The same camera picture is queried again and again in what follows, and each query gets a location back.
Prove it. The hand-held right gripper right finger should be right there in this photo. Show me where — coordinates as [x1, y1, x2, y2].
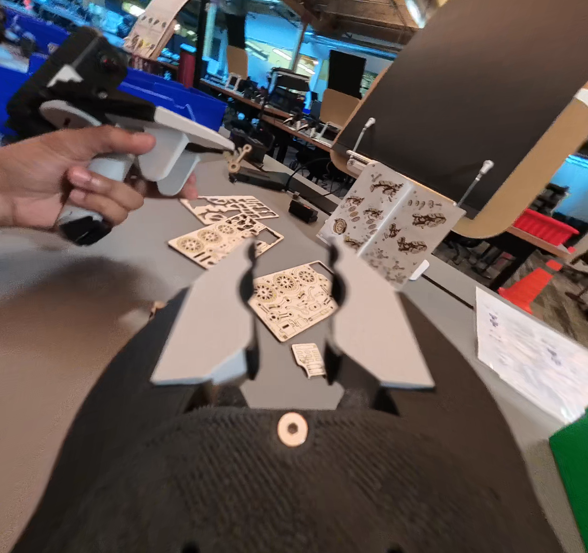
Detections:
[324, 237, 435, 388]

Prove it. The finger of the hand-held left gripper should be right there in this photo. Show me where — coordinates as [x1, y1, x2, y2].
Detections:
[147, 105, 236, 153]

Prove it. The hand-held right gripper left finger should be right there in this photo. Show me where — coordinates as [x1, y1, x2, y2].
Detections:
[150, 237, 259, 386]

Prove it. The wooden spring linkage part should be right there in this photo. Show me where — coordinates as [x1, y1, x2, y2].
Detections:
[224, 144, 253, 172]

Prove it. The grey desk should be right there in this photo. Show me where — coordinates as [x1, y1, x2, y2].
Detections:
[0, 156, 588, 553]

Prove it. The person's left hand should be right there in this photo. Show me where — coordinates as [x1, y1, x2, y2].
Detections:
[0, 126, 199, 230]

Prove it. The red water bottle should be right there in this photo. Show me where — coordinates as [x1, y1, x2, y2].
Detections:
[177, 44, 197, 89]

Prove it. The white book stand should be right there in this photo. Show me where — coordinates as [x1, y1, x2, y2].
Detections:
[345, 118, 495, 282]

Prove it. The slotted wooden sheet fragment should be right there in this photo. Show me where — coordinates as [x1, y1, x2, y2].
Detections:
[292, 343, 328, 379]

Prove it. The emptied wooden puzzle sheet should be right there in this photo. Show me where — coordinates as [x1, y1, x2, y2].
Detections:
[179, 195, 280, 227]

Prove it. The wooden puzzle sheet with gears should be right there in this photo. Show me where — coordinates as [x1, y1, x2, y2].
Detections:
[168, 215, 285, 270]

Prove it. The wooden puzzle sheet with wheels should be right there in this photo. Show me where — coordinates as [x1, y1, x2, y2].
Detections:
[248, 261, 341, 343]

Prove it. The black oblong case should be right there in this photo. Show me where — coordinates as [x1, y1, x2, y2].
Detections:
[228, 167, 291, 192]

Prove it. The background wooden workbench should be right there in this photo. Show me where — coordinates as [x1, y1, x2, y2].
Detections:
[200, 77, 341, 154]

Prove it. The brown printed board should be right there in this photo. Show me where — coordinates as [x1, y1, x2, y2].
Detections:
[123, 0, 211, 60]

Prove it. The folded paper instruction sheet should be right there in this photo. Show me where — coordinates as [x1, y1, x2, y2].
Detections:
[318, 162, 466, 286]

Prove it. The small black box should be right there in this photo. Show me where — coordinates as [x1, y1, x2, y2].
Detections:
[288, 198, 319, 224]

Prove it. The black flat panel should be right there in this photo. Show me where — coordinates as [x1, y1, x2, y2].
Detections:
[294, 186, 343, 211]

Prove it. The laminated paper sheet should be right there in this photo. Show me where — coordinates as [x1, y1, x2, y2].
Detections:
[475, 287, 588, 423]

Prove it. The orange floor cone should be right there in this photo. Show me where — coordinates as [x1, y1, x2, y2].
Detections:
[497, 259, 563, 316]

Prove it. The red plastic bin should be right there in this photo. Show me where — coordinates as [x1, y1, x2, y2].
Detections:
[511, 208, 580, 247]

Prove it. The green plastic bin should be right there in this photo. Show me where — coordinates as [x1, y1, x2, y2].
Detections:
[548, 408, 588, 553]

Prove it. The black plywood chair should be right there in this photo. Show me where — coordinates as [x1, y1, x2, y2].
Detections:
[330, 0, 588, 293]

